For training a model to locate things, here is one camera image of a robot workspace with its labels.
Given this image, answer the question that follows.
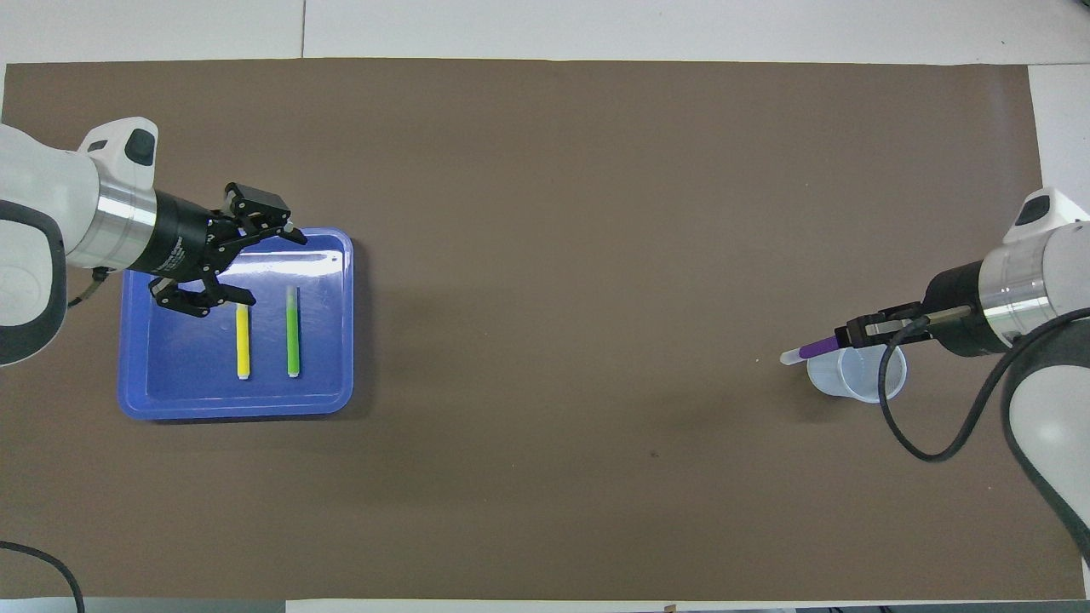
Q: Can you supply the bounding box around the purple pen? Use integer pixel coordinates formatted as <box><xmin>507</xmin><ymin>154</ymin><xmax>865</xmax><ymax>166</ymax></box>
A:
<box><xmin>780</xmin><ymin>335</ymin><xmax>844</xmax><ymax>367</ymax></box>

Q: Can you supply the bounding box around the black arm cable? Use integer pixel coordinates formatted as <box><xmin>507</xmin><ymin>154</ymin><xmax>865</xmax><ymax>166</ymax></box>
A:
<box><xmin>66</xmin><ymin>268</ymin><xmax>112</xmax><ymax>307</ymax></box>
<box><xmin>880</xmin><ymin>308</ymin><xmax>1090</xmax><ymax>463</ymax></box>

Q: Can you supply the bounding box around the blue plastic tray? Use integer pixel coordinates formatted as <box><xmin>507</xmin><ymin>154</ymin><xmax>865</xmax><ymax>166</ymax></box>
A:
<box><xmin>117</xmin><ymin>226</ymin><xmax>355</xmax><ymax>422</ymax></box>

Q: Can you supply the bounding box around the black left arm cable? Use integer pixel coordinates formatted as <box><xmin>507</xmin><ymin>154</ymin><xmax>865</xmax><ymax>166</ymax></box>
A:
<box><xmin>66</xmin><ymin>268</ymin><xmax>112</xmax><ymax>307</ymax></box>

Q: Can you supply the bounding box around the clear plastic cup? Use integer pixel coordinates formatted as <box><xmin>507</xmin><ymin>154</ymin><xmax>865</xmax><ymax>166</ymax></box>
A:
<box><xmin>805</xmin><ymin>341</ymin><xmax>909</xmax><ymax>404</ymax></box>

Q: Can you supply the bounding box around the green pen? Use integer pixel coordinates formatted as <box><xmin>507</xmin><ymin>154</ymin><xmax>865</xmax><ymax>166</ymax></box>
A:
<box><xmin>286</xmin><ymin>285</ymin><xmax>301</xmax><ymax>378</ymax></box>

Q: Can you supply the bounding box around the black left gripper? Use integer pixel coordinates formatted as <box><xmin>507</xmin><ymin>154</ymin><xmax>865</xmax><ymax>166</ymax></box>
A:
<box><xmin>136</xmin><ymin>182</ymin><xmax>307</xmax><ymax>318</ymax></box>

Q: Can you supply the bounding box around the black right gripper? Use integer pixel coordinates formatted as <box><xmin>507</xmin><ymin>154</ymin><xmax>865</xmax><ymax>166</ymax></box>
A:
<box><xmin>835</xmin><ymin>262</ymin><xmax>1010</xmax><ymax>358</ymax></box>

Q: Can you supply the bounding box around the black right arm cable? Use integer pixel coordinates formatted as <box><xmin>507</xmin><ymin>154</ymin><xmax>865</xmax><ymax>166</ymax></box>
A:
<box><xmin>880</xmin><ymin>308</ymin><xmax>1090</xmax><ymax>463</ymax></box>

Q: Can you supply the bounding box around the brown table mat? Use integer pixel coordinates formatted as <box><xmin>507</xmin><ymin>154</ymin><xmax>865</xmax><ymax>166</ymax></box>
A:
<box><xmin>0</xmin><ymin>58</ymin><xmax>1087</xmax><ymax>602</ymax></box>

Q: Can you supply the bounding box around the black loose cable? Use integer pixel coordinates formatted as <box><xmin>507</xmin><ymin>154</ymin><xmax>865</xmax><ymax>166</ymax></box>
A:
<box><xmin>0</xmin><ymin>541</ymin><xmax>86</xmax><ymax>613</ymax></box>

